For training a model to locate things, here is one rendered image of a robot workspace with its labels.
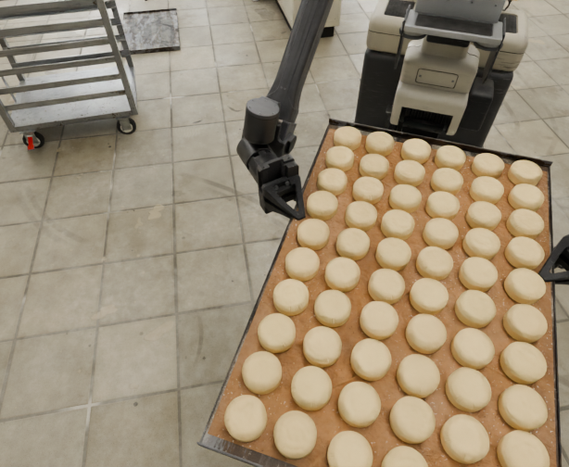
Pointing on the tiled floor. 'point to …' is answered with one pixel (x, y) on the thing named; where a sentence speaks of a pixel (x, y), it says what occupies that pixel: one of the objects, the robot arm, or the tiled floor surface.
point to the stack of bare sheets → (151, 31)
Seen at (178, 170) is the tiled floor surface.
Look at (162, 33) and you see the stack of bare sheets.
